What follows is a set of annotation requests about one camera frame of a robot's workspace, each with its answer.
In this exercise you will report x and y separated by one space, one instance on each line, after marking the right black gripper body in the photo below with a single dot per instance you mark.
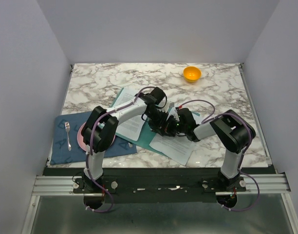
174 126

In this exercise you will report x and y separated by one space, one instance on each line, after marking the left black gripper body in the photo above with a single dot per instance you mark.
158 118

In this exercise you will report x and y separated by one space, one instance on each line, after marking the teal folder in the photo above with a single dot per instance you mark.
135 130

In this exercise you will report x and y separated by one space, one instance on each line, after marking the printed paper sheet bottom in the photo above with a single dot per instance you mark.
178 148

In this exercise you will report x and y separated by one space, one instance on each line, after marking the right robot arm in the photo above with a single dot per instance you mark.
235 134

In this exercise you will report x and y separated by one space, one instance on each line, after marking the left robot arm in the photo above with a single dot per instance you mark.
100 128

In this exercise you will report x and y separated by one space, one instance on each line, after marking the orange bowl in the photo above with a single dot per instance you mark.
192 74

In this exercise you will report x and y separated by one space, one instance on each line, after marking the black mounting base bar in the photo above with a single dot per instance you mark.
148 185

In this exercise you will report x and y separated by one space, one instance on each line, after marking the pink plate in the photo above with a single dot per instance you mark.
109 152

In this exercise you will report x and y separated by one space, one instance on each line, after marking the silver fork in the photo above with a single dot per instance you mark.
67 128

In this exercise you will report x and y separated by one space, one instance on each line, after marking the blue letter placemat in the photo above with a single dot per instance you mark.
60 152

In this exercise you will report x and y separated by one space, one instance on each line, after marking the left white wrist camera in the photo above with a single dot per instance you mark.
168 106

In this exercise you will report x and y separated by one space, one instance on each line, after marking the aluminium rail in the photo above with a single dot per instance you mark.
268 182

